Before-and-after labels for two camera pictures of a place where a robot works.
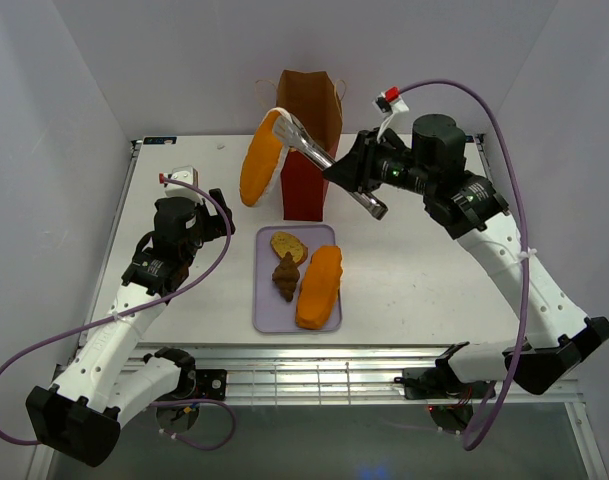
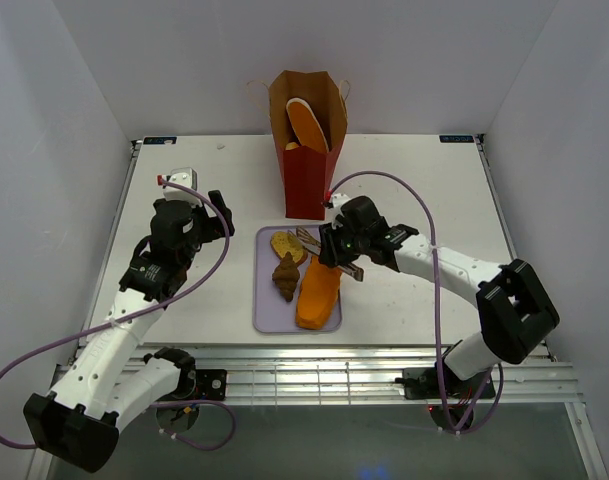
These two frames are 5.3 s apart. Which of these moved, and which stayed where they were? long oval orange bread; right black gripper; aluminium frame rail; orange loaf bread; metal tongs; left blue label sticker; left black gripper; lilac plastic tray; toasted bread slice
Moved: metal tongs; long oval orange bread; right black gripper
Stayed: left blue label sticker; left black gripper; aluminium frame rail; orange loaf bread; toasted bread slice; lilac plastic tray
